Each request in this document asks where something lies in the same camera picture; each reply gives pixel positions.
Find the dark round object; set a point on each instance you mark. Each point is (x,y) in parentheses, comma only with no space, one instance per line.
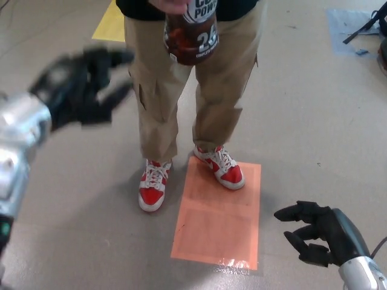
(384,54)

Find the orange floor sheet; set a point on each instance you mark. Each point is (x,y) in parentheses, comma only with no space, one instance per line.
(214,229)

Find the brown protein shake bottle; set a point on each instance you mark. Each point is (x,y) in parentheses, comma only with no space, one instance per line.
(190,36)

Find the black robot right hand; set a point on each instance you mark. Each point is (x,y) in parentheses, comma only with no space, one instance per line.
(335,238)

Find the blue floor sheet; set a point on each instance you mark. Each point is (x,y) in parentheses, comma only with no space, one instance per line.
(341,30)

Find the person's bare hand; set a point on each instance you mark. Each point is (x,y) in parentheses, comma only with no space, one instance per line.
(173,5)

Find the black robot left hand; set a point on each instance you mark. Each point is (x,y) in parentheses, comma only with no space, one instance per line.
(75,90)

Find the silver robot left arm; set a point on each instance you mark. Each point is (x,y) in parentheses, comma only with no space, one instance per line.
(18,136)

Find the red white sneaker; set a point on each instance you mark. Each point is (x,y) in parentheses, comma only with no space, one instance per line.
(231,176)
(151,196)

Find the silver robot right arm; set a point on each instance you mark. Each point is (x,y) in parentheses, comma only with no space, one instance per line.
(362,275)

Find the yellow floor marking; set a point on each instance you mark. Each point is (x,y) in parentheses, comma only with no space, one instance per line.
(112,25)

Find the khaki cargo trousers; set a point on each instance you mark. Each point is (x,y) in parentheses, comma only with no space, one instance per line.
(157,90)

